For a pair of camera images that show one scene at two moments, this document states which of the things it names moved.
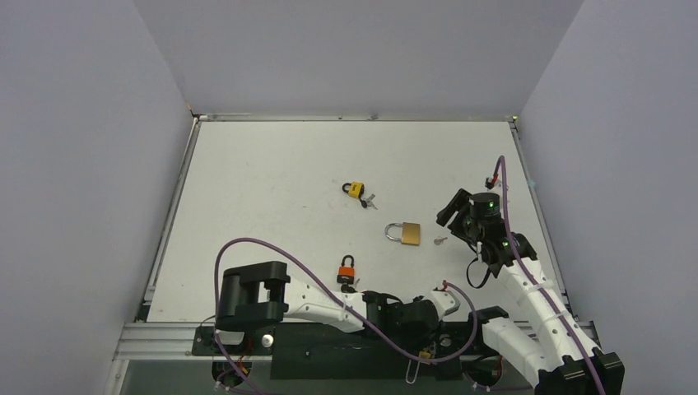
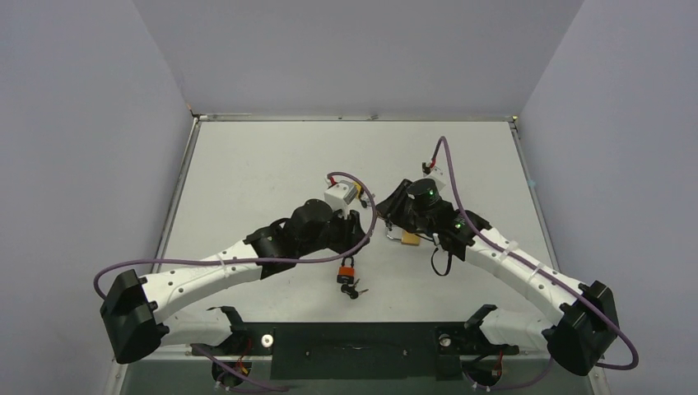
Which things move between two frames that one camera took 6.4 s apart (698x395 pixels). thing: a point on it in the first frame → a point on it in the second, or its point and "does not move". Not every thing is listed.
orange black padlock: (346, 273) does not move
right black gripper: (455, 207) → (394, 203)
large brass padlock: (410, 233) does not move
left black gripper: (415, 344) → (350, 229)
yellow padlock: (355, 188) does not move
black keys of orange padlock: (346, 288) does not move
